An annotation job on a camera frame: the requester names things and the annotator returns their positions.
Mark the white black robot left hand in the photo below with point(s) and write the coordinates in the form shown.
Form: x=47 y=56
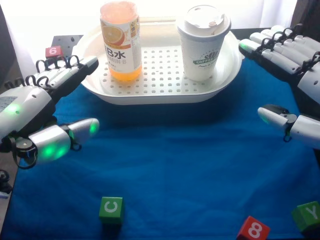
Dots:
x=27 y=110

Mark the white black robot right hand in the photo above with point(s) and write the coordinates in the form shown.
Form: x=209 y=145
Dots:
x=285 y=50

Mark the white paper coffee cup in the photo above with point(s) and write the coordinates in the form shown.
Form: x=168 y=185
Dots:
x=202 y=50

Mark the orange juice bottle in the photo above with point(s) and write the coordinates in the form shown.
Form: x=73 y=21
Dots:
x=121 y=45

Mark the white perforated plastic tray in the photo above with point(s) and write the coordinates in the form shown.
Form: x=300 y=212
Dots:
x=162 y=82

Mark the dark curtain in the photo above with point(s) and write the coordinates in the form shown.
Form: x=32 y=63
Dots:
x=306 y=12
x=6 y=50

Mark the red block number 6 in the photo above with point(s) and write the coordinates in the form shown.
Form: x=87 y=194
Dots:
x=53 y=51

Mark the black metal plate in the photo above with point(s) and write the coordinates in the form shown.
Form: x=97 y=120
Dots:
x=65 y=42

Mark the green block letter C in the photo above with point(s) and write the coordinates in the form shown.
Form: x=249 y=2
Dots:
x=111 y=208

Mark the blue table cloth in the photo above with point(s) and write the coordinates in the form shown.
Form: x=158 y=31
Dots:
x=175 y=155

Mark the green block letter Y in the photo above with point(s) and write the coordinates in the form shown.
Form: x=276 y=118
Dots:
x=308 y=216

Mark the red block number 8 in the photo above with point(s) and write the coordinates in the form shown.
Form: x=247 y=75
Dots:
x=253 y=230

